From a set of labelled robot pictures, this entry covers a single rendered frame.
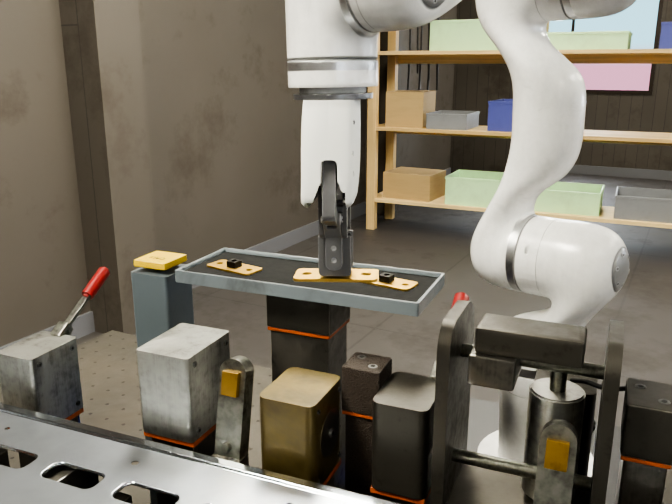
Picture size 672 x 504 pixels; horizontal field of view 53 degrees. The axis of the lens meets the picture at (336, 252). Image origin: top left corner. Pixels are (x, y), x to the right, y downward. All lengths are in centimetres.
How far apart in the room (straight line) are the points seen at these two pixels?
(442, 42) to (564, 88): 490
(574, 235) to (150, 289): 64
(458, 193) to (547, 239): 487
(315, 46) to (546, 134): 46
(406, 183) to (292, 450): 530
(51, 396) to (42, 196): 270
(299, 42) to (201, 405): 48
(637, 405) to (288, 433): 38
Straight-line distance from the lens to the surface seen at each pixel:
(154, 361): 88
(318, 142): 61
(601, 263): 100
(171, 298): 109
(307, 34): 62
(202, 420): 91
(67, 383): 110
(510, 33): 101
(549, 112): 99
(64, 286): 389
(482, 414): 136
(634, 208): 570
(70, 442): 94
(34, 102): 369
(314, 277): 67
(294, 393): 82
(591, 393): 87
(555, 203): 577
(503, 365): 74
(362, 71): 62
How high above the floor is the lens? 146
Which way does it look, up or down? 16 degrees down
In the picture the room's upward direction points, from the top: straight up
